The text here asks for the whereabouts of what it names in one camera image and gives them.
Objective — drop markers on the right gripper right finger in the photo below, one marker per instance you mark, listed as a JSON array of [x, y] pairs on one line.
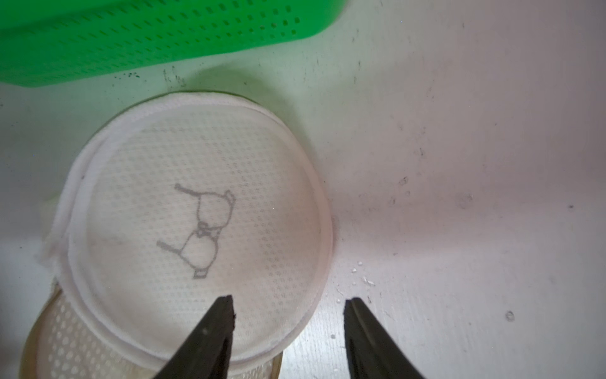
[[371, 353]]

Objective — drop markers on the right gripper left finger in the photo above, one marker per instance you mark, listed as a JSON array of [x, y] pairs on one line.
[[207, 350]]

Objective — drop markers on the green plastic basket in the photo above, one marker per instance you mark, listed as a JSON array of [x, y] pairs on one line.
[[50, 42]]

